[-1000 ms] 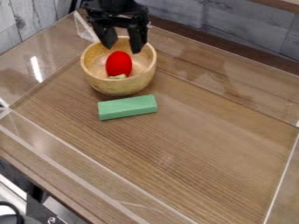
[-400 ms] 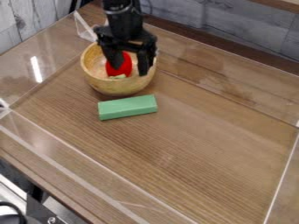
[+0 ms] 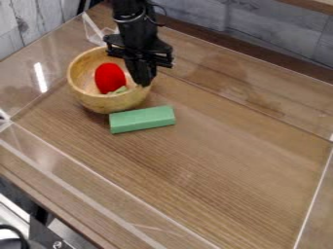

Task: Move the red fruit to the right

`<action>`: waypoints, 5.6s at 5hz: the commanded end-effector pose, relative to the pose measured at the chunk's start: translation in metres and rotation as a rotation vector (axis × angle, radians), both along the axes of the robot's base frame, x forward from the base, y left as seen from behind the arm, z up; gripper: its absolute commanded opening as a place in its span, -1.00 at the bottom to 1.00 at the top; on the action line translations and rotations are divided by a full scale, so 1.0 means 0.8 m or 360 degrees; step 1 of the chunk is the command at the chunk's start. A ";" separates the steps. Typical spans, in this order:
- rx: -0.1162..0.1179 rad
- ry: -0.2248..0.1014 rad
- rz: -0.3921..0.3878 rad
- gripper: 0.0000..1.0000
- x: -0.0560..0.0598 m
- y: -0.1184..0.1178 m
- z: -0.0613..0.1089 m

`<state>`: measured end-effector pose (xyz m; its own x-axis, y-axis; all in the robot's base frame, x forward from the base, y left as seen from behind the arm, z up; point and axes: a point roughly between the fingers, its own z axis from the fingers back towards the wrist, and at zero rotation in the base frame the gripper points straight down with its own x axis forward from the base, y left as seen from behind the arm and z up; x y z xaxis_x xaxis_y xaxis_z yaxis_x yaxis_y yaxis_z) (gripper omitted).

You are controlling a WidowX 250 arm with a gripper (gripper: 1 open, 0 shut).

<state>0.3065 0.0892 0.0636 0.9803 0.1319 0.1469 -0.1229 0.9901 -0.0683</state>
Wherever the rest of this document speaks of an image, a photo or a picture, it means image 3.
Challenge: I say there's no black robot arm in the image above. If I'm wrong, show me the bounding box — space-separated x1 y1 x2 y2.
103 0 172 88

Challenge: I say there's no red strawberry toy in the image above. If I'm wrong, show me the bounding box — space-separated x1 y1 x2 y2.
95 62 125 94

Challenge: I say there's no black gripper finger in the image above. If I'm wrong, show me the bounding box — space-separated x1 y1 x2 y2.
124 59 150 87
146 61 158 86

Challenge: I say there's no wooden bowl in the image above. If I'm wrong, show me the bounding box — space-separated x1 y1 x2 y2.
67 47 151 114

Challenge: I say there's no green rectangular block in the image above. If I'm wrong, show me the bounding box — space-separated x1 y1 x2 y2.
109 106 175 134

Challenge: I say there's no black metal table bracket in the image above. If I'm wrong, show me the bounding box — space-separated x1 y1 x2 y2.
28 217 73 249

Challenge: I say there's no black cable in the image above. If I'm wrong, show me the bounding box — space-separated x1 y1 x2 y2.
0 224 31 249

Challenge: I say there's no clear acrylic corner bracket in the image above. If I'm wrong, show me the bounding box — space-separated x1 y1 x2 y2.
81 13 119 46

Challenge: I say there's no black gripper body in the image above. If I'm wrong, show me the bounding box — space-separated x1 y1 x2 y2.
103 34 172 68

